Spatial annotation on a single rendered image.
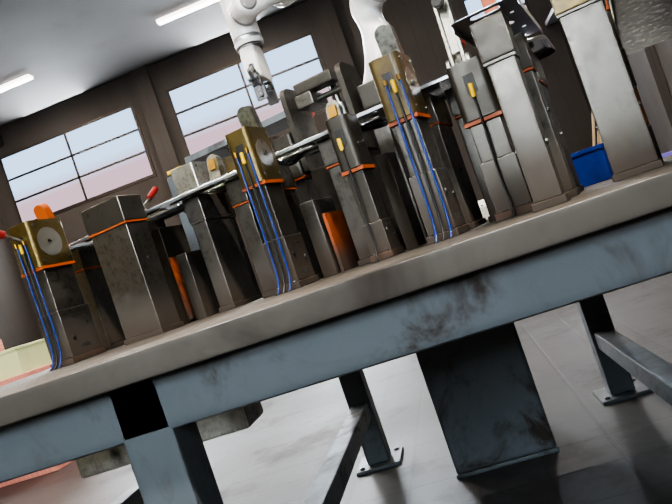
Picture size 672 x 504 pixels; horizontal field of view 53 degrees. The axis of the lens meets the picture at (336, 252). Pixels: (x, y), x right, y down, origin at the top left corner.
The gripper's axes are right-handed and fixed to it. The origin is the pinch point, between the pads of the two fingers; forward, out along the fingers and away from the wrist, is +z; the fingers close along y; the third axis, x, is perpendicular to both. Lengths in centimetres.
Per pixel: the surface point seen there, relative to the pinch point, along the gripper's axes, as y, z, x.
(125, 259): 50, 35, -30
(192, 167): 18.5, 14.2, -20.9
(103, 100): -871, -350, -552
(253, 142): 57, 23, 11
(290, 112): 20.9, 11.2, 10.9
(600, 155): 7, 47, 79
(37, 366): -211, 53, -288
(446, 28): 27, 9, 54
